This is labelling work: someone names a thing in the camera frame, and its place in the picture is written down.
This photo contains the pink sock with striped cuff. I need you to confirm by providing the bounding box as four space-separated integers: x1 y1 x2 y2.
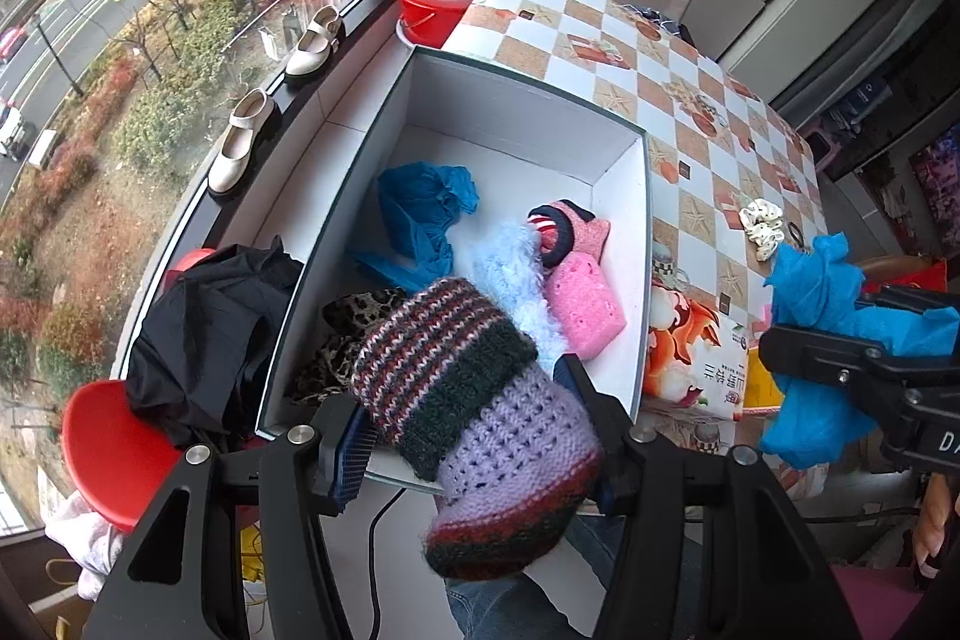
527 199 612 272

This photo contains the pink plastic stool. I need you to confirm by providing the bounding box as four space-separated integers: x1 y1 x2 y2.
799 119 845 176

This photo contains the white cardboard box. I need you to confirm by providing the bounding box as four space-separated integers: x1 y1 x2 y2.
255 46 652 495

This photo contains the cartoon print tissue packet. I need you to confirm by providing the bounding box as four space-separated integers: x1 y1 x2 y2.
643 280 751 423

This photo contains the person's right hand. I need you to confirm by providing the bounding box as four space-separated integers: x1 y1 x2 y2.
910 473 960 594

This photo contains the light blue fluffy cloth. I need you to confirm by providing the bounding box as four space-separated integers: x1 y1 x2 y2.
471 220 571 371

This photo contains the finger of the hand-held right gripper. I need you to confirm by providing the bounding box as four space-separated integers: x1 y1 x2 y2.
857 284 960 320
757 322 960 417

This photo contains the checkered tablecloth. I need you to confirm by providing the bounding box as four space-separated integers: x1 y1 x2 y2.
442 0 830 506

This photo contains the blue thin cloth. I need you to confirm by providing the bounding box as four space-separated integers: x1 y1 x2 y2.
761 233 912 470
352 162 481 295

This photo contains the beige strap shoe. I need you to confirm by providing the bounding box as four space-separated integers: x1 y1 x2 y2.
208 89 282 197
283 5 347 85

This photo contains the striped purple knit sock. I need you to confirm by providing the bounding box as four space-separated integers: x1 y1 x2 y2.
351 276 605 582

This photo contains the person's blue jeans leg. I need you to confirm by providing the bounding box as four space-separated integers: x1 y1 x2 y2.
446 512 623 640

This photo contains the red plastic bucket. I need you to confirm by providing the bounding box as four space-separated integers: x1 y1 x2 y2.
394 0 481 49

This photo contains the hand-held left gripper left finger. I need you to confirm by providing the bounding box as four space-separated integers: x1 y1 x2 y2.
82 396 377 640

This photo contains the red plastic stool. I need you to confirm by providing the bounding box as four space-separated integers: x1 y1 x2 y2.
61 377 188 532

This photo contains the white cloth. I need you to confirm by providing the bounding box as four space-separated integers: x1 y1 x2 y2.
45 494 125 600

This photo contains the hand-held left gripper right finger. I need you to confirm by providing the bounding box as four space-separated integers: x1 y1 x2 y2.
555 351 863 640

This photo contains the pink knit sock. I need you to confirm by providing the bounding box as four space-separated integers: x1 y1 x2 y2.
544 251 627 357

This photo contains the leopard print scrunchie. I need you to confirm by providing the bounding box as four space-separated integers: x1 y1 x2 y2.
289 287 410 408

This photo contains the white scrunchie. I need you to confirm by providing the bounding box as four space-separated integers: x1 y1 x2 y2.
739 197 787 262

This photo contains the black cable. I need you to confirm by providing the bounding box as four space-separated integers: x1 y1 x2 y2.
367 486 410 640

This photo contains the black cloth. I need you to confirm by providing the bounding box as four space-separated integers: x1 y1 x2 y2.
126 237 305 450

